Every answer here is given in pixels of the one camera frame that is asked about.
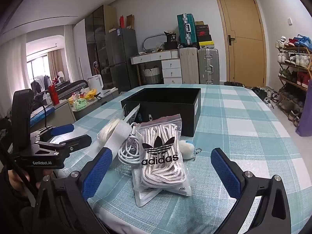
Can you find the silver suitcase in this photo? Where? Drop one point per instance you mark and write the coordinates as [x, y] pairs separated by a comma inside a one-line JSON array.
[[208, 65]]

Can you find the dark glass cabinet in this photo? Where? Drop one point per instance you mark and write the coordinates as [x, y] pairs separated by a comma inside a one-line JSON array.
[[95, 41]]

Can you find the black bag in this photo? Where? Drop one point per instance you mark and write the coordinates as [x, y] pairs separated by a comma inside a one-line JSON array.
[[171, 41]]

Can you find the black cardboard box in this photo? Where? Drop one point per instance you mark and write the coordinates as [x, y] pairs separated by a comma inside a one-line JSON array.
[[187, 121]]

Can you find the white kettle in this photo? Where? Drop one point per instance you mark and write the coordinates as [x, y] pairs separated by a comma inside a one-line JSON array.
[[95, 82]]

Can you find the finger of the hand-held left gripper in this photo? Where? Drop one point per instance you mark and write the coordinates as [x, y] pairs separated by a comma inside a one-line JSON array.
[[63, 128], [78, 141]]

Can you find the teal suitcase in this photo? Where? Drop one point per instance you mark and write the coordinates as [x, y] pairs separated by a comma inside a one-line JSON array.
[[186, 29]]

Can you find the white drawer desk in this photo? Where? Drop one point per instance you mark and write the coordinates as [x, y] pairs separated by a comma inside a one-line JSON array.
[[170, 70]]

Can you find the red and black shoe box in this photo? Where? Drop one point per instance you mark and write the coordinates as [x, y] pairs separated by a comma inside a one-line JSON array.
[[203, 33]]

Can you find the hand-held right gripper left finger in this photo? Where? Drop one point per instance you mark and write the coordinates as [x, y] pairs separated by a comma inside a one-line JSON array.
[[97, 170]]

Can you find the grey side cabinet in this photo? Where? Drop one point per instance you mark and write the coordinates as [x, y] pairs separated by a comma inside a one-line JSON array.
[[97, 107]]

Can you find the white foam sheet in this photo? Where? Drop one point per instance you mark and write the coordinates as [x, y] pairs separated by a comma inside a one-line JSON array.
[[120, 137]]

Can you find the tan cardboard box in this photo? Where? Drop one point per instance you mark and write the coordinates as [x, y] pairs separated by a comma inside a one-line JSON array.
[[130, 22]]

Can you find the brown curtain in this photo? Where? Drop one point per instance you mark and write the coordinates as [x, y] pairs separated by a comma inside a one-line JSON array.
[[56, 65]]

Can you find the wooden shoe rack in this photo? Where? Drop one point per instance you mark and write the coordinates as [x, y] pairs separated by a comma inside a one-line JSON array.
[[292, 78]]

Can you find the woven basket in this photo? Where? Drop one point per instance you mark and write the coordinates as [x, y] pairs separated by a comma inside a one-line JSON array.
[[151, 76]]

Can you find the blue checked tablecloth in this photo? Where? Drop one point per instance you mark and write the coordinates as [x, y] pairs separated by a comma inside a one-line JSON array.
[[243, 126]]

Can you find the wooden door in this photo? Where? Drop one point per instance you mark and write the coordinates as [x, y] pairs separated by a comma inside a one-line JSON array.
[[246, 53]]

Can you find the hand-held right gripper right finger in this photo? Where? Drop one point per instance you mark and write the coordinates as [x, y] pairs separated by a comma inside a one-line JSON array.
[[225, 173]]

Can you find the oval metal frame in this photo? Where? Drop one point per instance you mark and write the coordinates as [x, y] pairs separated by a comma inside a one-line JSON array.
[[146, 41]]

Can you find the person's left hand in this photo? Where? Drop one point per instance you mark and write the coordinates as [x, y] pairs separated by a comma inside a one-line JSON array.
[[17, 181]]

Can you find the purple bag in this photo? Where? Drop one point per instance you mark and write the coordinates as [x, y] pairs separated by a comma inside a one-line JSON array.
[[306, 119]]

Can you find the beige suitcase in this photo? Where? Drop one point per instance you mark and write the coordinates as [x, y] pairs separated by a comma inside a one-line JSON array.
[[189, 65]]

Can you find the red bottle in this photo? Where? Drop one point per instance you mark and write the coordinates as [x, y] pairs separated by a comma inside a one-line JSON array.
[[53, 95]]

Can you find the green and silver medicine packet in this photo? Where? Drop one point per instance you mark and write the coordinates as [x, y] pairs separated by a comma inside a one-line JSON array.
[[185, 189]]

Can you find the yellow plastic bag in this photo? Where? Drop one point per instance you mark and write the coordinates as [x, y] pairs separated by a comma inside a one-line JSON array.
[[89, 93]]

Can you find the grey refrigerator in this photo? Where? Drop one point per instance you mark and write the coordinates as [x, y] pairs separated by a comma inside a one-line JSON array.
[[121, 53]]

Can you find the printed bag of shoelaces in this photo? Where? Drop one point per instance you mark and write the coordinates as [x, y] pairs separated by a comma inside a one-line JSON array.
[[158, 139]]

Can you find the scattered dark shoes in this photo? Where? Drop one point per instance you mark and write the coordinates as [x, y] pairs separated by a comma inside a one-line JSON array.
[[260, 92]]

